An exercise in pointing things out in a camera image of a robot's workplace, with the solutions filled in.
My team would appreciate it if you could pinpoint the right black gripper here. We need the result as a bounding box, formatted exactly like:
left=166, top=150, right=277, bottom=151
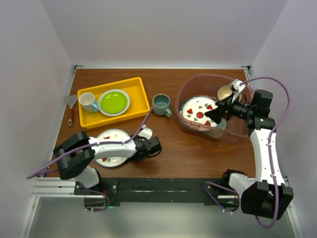
left=205, top=92, right=254, bottom=124

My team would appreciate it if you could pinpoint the light-blue bottom plate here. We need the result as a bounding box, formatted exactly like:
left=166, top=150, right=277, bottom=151
left=179, top=101, right=211, bottom=127

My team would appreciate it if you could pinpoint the brown floral cream-inside bowl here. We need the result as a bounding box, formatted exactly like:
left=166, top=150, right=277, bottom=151
left=216, top=85, right=233, bottom=101

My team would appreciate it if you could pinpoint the light-teal divided rectangular dish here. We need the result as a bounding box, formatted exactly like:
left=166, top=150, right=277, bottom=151
left=205, top=119, right=226, bottom=139

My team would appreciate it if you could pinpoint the white watermelon plate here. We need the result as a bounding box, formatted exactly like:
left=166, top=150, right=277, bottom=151
left=96, top=129, right=130, bottom=168
left=180, top=96, right=218, bottom=127

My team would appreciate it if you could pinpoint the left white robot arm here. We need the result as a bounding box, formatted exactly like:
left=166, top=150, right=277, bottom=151
left=53, top=129, right=162, bottom=194

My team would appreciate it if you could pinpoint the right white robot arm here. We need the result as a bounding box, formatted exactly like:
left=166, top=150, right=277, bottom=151
left=205, top=90, right=294, bottom=221

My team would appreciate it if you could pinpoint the clear pink plastic bin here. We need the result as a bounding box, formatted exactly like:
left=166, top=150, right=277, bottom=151
left=175, top=74, right=249, bottom=143

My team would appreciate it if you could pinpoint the yellow plastic tray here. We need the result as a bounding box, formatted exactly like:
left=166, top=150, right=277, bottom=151
left=77, top=77, right=150, bottom=129

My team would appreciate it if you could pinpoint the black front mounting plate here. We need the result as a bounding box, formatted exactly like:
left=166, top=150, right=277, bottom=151
left=74, top=177, right=240, bottom=207

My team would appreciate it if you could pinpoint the teal speckled ceramic mug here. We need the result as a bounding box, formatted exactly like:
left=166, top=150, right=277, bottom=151
left=152, top=94, right=172, bottom=117

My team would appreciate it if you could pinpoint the light-blue scalloped plate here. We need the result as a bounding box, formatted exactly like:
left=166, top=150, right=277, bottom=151
left=98, top=89, right=130, bottom=117

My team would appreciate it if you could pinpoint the green plate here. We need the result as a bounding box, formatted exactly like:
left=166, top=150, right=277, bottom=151
left=100, top=91, right=127, bottom=114

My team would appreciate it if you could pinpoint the white light-blue mug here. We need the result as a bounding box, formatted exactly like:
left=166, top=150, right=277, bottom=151
left=78, top=92, right=99, bottom=113

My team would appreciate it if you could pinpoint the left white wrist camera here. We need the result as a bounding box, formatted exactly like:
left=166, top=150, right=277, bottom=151
left=137, top=125, right=153, bottom=140

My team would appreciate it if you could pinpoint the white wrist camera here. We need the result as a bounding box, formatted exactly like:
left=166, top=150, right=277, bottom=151
left=137, top=125, right=153, bottom=140
left=228, top=79, right=245, bottom=103

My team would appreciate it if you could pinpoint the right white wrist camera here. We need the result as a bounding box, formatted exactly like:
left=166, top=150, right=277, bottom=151
left=228, top=79, right=245, bottom=103

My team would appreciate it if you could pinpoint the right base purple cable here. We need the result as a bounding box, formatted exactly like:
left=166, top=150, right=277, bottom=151
left=203, top=180, right=239, bottom=214

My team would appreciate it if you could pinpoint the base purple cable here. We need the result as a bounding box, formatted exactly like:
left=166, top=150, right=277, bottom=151
left=76, top=182, right=111, bottom=213
left=203, top=180, right=239, bottom=214

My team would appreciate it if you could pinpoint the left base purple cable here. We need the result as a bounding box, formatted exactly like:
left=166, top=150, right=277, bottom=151
left=76, top=182, right=111, bottom=213

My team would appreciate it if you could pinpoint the metal scraper wooden handle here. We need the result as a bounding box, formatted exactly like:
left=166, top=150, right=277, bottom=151
left=65, top=94, right=78, bottom=126

